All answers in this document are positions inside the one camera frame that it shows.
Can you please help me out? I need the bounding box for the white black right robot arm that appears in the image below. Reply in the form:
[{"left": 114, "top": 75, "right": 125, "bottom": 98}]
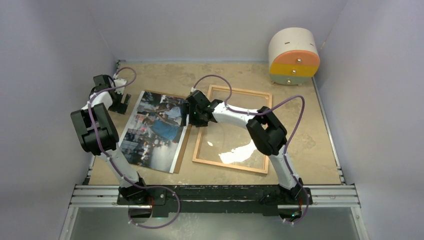
[{"left": 181, "top": 89, "right": 303, "bottom": 204}]

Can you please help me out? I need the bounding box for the brown cardboard backing board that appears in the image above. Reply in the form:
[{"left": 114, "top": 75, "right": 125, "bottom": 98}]
[{"left": 138, "top": 90, "right": 191, "bottom": 174}]

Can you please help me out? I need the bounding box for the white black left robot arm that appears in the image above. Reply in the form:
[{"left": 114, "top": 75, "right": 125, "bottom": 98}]
[{"left": 70, "top": 74, "right": 149, "bottom": 205}]

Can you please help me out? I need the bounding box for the printed colour photo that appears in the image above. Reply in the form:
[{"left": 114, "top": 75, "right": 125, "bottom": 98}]
[{"left": 119, "top": 90, "right": 190, "bottom": 174}]

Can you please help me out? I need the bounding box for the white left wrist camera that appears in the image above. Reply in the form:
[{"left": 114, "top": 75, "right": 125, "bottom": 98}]
[{"left": 113, "top": 78, "right": 128, "bottom": 91}]

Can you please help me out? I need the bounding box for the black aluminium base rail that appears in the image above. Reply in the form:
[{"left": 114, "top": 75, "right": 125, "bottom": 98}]
[{"left": 69, "top": 185, "right": 360, "bottom": 219}]

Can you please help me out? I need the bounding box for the round white drawer cabinet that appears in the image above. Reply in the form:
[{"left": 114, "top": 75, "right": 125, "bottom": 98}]
[{"left": 268, "top": 27, "right": 321, "bottom": 86}]

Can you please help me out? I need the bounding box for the light wooden picture frame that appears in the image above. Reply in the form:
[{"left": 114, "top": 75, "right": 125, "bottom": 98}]
[{"left": 192, "top": 88, "right": 273, "bottom": 175}]

